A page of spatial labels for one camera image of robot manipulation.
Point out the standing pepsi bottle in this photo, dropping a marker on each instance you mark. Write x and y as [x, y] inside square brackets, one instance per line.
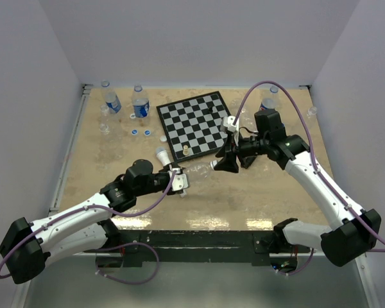
[110, 97]
[141, 104]

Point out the white toy microphone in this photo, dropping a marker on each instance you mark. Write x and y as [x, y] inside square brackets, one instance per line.
[163, 156]

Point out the standing Pepsi bottle left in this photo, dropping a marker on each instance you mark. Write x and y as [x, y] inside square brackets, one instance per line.
[110, 97]

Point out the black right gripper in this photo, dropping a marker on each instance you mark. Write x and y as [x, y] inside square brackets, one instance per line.
[229, 162]

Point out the Pepsi labelled bottle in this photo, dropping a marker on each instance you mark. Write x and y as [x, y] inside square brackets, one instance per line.
[271, 99]

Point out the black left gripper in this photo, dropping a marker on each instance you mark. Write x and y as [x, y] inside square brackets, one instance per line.
[167, 176]

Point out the black toy microphone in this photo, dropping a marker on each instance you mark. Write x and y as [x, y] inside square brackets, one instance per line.
[247, 162]

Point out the standing Pepsi bottle right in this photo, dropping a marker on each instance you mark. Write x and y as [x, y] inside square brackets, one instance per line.
[141, 104]

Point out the small clear bottle near wall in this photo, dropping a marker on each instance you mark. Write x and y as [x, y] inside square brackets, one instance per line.
[104, 114]

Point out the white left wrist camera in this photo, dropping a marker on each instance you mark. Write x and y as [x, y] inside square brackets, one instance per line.
[180, 180]

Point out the clear unlabelled plastic bottle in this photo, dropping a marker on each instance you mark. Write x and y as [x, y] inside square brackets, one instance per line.
[104, 129]

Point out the clear bottle without label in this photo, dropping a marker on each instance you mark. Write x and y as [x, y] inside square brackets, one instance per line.
[246, 119]

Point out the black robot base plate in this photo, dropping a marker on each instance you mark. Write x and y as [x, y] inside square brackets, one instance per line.
[215, 246]

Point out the white cap of long bottle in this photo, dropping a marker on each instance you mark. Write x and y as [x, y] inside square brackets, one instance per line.
[213, 164]

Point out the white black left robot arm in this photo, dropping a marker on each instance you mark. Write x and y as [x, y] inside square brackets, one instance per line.
[28, 247]

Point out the cream chess piece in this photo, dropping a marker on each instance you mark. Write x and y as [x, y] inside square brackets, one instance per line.
[186, 150]

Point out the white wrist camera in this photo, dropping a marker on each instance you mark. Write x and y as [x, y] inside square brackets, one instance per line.
[180, 180]
[229, 124]

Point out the black and silver chessboard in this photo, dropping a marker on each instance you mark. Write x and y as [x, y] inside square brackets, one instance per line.
[188, 122]

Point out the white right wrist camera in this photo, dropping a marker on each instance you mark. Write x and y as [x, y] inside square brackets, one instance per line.
[229, 124]

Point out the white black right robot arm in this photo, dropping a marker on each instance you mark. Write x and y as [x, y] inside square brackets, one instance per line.
[350, 231]

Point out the crushed clear bottle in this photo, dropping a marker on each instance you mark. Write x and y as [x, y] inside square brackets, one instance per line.
[309, 118]

